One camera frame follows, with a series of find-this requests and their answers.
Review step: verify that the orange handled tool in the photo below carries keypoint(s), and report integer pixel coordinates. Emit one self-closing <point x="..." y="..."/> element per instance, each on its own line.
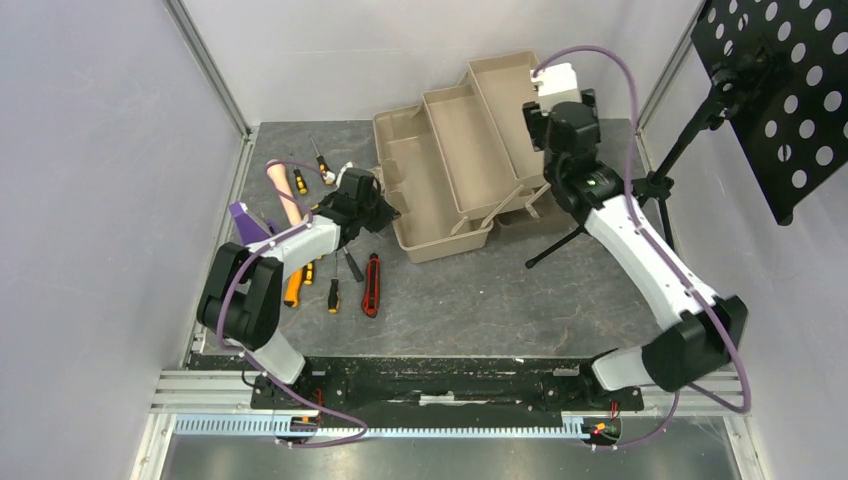
<point x="291" y="296"/>

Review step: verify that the small black-yellow screwdriver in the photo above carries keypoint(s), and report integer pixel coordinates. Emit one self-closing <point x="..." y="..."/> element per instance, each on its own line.
<point x="301" y="185"/>

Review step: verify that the purple box with grid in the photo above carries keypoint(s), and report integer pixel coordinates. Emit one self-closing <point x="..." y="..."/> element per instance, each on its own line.
<point x="250" y="228"/>

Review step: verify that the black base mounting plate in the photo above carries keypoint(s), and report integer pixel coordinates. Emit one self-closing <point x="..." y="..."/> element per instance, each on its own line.
<point x="454" y="392"/>

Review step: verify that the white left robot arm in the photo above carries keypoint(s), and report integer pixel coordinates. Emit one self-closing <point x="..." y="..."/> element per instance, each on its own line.
<point x="242" y="296"/>

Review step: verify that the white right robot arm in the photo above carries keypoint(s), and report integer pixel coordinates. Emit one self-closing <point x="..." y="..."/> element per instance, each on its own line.
<point x="700" y="330"/>

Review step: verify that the thin black-yellow screwdriver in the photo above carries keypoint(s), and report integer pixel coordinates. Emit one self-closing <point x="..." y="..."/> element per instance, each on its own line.
<point x="308" y="274"/>

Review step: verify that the black-yellow screwdriver near front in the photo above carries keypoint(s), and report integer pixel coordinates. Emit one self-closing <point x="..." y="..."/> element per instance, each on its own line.
<point x="333" y="299"/>

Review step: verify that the medium black-yellow screwdriver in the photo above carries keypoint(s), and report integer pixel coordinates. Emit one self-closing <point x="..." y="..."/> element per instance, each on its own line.
<point x="328" y="176"/>

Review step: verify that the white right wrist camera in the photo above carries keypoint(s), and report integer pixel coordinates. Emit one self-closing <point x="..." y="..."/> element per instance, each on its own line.
<point x="556" y="83"/>

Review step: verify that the beige translucent tool box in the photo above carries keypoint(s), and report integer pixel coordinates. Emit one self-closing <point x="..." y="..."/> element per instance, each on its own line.
<point x="459" y="165"/>

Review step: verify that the claw hammer black grip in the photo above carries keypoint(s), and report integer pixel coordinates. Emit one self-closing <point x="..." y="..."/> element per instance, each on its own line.
<point x="353" y="265"/>

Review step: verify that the black perforated panel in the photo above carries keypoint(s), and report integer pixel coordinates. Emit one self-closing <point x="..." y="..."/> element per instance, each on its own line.
<point x="790" y="58"/>

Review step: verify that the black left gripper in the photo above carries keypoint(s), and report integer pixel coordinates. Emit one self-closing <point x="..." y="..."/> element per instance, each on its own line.
<point x="386" y="215"/>

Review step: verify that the aluminium frame rail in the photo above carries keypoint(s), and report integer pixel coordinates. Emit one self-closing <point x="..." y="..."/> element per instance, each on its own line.
<point x="204" y="59"/>

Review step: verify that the beige wooden handle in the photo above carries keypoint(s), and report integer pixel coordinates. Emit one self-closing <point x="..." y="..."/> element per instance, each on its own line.
<point x="276" y="172"/>

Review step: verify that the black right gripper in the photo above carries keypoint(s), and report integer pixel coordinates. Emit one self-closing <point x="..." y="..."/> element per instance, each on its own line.
<point x="534" y="121"/>

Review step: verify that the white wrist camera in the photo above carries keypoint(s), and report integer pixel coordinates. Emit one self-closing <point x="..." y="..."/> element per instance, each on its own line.
<point x="556" y="83"/>
<point x="340" y="174"/>

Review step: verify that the red black utility knife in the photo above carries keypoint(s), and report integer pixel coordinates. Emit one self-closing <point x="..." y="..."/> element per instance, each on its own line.
<point x="371" y="297"/>

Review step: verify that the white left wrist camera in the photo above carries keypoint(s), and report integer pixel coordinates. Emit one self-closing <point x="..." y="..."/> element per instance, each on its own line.
<point x="340" y="174"/>

